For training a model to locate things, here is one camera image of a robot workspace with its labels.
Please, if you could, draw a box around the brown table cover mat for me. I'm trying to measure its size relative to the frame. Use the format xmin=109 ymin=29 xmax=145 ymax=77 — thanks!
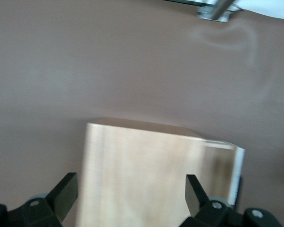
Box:
xmin=0 ymin=0 xmax=284 ymax=227

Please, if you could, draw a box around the light wooden drawer cabinet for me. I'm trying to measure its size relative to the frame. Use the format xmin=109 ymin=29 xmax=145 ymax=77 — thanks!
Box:
xmin=75 ymin=117 xmax=236 ymax=227

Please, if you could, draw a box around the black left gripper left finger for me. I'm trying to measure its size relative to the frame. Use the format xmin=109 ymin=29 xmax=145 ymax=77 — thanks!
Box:
xmin=0 ymin=172 xmax=79 ymax=227

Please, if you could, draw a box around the metal table leg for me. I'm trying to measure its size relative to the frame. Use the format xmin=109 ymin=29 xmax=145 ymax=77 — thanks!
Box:
xmin=195 ymin=0 xmax=242 ymax=23

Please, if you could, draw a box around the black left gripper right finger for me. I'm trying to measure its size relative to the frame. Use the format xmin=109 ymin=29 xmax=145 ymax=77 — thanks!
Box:
xmin=179 ymin=174 xmax=281 ymax=227

